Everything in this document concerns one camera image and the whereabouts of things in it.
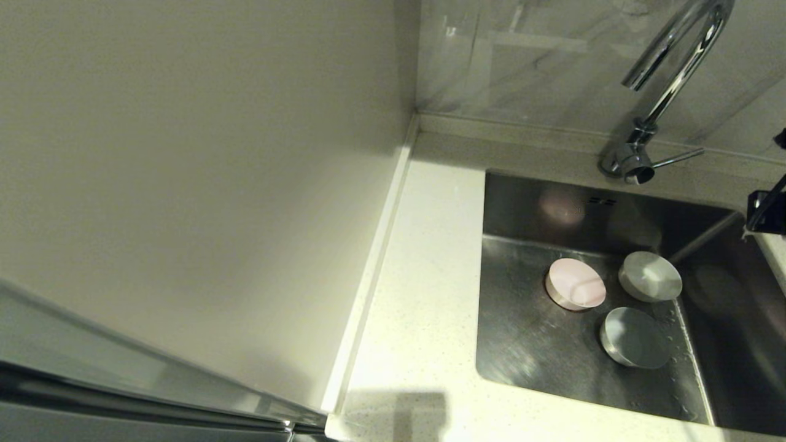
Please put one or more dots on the white bowl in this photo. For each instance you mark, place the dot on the white bowl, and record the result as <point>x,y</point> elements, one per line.
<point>651,276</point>

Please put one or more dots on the stainless steel appliance door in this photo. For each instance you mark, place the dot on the stainless steel appliance door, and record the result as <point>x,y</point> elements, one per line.
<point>92,380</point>

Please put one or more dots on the right gripper white-taped finger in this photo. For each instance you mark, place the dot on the right gripper white-taped finger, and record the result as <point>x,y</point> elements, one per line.
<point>782,139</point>
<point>770,215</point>

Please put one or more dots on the pale blue bowl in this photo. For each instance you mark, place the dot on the pale blue bowl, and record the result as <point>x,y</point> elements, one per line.
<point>635,337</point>

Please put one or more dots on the pale pink bowl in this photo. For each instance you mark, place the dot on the pale pink bowl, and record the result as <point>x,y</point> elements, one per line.
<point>574,283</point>

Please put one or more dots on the white countertop upstand strip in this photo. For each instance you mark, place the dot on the white countertop upstand strip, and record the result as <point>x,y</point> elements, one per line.
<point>368,276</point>

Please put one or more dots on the chrome gooseneck faucet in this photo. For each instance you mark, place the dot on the chrome gooseneck faucet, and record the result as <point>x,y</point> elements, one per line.
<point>681,67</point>

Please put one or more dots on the stainless steel sink basin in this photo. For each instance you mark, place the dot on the stainless steel sink basin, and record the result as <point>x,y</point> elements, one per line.
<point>522,344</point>

